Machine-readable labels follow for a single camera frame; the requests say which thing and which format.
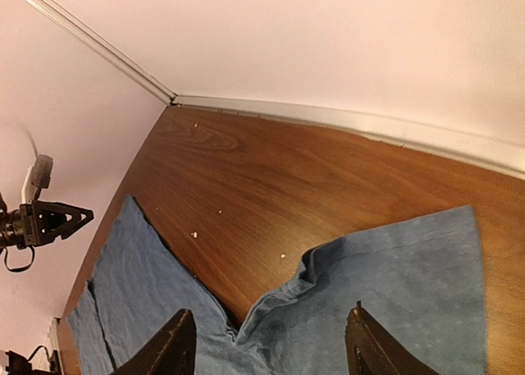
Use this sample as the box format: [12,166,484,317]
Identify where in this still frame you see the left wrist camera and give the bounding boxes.
[21,154,53,204]

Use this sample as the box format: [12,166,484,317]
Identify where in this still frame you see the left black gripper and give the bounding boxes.
[1,201,94,249]

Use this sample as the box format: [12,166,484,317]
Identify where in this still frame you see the blue polo shirt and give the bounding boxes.
[68,197,486,374]

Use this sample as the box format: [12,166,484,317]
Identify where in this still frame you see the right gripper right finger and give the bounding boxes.
[345,300,438,375]

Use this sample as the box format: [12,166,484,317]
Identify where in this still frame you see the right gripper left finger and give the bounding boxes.
[113,309,197,375]

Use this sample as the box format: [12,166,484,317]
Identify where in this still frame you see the left black camera cable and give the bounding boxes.
[2,120,42,273]

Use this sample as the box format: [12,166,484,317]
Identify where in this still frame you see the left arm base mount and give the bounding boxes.
[1,345,62,375]

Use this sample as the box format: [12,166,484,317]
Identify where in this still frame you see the left aluminium corner post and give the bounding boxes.
[24,0,177,105]

